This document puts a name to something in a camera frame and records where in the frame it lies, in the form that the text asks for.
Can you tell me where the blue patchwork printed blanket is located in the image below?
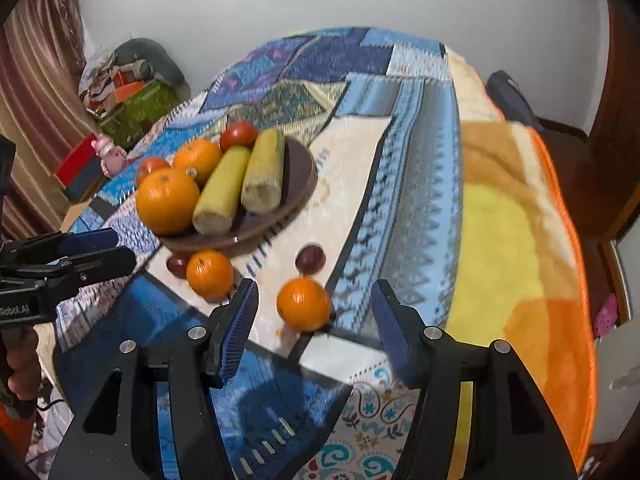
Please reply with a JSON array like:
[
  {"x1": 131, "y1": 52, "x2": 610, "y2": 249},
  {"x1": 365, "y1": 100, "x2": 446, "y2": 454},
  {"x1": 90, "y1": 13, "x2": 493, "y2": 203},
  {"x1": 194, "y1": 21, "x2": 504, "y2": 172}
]
[{"x1": 52, "y1": 25, "x2": 466, "y2": 480}]

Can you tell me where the yellow corn cob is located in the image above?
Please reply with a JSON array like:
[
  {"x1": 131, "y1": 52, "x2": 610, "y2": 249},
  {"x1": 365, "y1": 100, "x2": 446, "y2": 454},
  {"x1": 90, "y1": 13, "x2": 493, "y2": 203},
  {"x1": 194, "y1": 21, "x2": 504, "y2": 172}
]
[
  {"x1": 241, "y1": 127, "x2": 287, "y2": 213},
  {"x1": 192, "y1": 146, "x2": 252, "y2": 235}
]

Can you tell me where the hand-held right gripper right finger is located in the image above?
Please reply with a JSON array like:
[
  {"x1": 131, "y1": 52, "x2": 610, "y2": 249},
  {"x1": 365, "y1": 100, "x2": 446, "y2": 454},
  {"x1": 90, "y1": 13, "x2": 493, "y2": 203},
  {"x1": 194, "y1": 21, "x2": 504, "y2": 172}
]
[{"x1": 371, "y1": 279, "x2": 581, "y2": 480}]

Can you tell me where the pink slipper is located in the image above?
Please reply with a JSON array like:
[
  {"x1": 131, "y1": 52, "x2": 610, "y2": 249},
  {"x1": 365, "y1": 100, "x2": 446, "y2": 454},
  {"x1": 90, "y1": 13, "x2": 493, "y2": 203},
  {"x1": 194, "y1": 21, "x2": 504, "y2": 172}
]
[{"x1": 594, "y1": 294, "x2": 618, "y2": 336}]

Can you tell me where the small orange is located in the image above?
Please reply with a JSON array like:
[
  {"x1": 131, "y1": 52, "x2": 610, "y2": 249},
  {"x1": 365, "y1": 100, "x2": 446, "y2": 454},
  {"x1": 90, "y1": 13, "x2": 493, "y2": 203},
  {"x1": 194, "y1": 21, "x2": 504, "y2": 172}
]
[
  {"x1": 276, "y1": 277, "x2": 332, "y2": 332},
  {"x1": 186, "y1": 250, "x2": 235, "y2": 298}
]

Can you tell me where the red box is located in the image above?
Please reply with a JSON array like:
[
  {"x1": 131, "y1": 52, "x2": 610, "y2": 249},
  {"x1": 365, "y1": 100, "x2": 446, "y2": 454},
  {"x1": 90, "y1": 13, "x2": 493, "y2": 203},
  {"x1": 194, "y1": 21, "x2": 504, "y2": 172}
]
[{"x1": 54, "y1": 134, "x2": 101, "y2": 188}]

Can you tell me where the dark purple round plate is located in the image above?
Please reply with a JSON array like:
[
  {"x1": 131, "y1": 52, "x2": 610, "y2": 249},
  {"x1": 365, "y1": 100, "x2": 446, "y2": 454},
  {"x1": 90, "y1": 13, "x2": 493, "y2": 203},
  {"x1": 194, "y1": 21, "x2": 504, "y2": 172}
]
[{"x1": 155, "y1": 137, "x2": 319, "y2": 253}]

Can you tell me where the brown wooden door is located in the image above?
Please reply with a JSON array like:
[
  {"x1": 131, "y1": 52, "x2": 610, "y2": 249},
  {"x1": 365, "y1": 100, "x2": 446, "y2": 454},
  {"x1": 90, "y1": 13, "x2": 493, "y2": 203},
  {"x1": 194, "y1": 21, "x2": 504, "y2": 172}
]
[{"x1": 575, "y1": 0, "x2": 640, "y2": 241}]

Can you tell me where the striped brown curtain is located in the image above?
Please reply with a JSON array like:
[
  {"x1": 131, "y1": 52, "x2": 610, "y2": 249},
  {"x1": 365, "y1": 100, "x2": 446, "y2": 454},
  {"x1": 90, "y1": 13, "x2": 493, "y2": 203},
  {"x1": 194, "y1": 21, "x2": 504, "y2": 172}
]
[{"x1": 0, "y1": 0, "x2": 101, "y2": 241}]

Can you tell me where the pink rabbit figure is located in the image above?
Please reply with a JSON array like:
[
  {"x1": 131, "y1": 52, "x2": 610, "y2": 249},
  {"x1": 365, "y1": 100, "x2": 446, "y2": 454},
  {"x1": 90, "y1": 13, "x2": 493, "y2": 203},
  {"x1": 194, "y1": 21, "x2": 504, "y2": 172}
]
[{"x1": 92, "y1": 135, "x2": 128, "y2": 176}]

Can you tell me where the pile of assorted clutter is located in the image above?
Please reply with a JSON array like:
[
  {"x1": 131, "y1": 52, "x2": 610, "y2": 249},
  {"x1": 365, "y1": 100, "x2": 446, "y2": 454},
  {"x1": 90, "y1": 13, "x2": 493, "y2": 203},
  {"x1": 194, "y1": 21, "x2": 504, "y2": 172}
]
[{"x1": 79, "y1": 52, "x2": 156, "y2": 116}]

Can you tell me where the white sliding door with hearts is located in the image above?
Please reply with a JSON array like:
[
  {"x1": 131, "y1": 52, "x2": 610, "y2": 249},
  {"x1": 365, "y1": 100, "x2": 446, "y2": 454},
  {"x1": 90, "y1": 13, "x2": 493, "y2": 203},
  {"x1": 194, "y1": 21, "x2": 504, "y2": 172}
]
[{"x1": 592, "y1": 232, "x2": 640, "y2": 446}]

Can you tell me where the orange yellow fleece blanket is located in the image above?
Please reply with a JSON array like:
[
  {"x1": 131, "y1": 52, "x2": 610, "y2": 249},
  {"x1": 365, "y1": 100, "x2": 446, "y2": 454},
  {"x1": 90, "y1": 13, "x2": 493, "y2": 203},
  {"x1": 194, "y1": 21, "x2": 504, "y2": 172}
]
[{"x1": 440, "y1": 47, "x2": 598, "y2": 473}]

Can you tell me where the green patterned box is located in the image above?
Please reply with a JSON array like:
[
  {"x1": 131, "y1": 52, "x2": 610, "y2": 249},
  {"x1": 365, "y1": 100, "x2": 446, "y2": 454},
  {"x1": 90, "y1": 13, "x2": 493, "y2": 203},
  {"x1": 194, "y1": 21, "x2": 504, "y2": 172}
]
[{"x1": 97, "y1": 82, "x2": 181, "y2": 148}]

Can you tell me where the person's left hand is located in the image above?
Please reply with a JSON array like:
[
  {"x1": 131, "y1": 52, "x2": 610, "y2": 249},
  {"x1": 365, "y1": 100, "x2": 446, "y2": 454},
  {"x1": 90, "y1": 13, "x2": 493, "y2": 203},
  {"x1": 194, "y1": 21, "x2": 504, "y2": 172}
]
[{"x1": 7, "y1": 326, "x2": 42, "y2": 402}]

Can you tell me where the grey plush pillow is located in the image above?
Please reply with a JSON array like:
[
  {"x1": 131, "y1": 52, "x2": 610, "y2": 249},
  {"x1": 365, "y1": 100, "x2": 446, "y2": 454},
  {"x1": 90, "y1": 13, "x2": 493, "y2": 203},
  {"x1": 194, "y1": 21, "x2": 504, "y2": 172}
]
[{"x1": 114, "y1": 37, "x2": 191, "y2": 91}]

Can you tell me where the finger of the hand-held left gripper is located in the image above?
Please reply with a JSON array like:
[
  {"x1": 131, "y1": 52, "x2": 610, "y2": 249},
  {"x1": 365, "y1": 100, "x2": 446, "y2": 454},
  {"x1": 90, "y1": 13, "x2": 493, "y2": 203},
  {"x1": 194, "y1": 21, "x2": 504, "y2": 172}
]
[
  {"x1": 4, "y1": 228, "x2": 119, "y2": 273},
  {"x1": 30, "y1": 246, "x2": 137, "y2": 306}
]

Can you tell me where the dark grey box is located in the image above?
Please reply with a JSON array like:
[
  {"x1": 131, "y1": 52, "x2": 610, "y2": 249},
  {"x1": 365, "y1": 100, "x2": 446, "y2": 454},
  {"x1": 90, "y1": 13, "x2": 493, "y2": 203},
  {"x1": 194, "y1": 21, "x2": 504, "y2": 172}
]
[{"x1": 65, "y1": 160, "x2": 108, "y2": 203}]

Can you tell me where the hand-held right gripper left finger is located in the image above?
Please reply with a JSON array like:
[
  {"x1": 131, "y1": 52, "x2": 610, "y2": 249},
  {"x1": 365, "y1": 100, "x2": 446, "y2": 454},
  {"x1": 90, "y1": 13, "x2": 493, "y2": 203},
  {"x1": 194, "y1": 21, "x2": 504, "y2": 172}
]
[{"x1": 47, "y1": 277, "x2": 261, "y2": 480}]

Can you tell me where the large orange with sticker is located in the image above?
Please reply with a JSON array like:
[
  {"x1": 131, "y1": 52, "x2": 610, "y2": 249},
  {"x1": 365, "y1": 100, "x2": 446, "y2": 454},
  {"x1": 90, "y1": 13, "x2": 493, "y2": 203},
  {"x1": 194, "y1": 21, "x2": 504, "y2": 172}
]
[{"x1": 136, "y1": 167, "x2": 202, "y2": 236}]

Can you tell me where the red tomato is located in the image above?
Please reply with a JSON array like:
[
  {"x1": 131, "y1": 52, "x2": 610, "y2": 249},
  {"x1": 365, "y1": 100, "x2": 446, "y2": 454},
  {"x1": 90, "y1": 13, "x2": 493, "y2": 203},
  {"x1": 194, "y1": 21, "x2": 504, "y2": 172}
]
[
  {"x1": 219, "y1": 121, "x2": 259, "y2": 152},
  {"x1": 136, "y1": 156, "x2": 172, "y2": 186}
]

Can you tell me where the dark grey bag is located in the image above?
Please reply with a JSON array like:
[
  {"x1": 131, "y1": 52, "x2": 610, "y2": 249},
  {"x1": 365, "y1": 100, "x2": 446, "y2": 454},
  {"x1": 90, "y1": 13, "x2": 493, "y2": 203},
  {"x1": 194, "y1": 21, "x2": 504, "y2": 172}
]
[{"x1": 486, "y1": 71, "x2": 543, "y2": 133}]

